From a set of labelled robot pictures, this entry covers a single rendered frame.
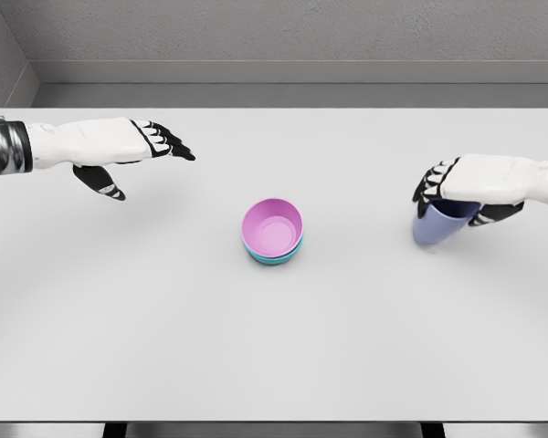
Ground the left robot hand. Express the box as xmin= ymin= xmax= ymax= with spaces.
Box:
xmin=66 ymin=118 xmax=196 ymax=203

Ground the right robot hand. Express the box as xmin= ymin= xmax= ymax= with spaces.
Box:
xmin=411 ymin=152 xmax=535 ymax=228

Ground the lavender blue cup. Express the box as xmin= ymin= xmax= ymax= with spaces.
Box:
xmin=411 ymin=200 xmax=481 ymax=250

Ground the pink bowl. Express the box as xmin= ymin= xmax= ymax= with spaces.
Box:
xmin=240 ymin=197 xmax=304 ymax=258

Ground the teal bowl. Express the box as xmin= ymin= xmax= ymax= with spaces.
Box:
xmin=242 ymin=233 xmax=305 ymax=266

